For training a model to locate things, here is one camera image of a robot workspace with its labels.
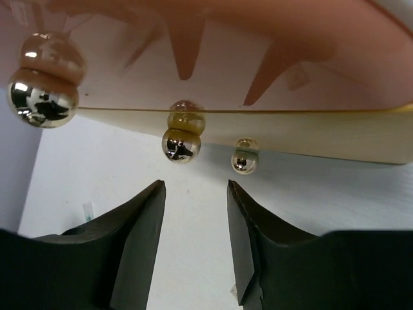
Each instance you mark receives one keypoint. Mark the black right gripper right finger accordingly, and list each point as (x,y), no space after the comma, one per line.
(279,266)

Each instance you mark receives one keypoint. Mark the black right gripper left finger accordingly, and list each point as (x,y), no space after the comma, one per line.
(106,263)

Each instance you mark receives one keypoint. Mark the round cream drawer organizer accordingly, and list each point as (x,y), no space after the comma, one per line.
(330,79)

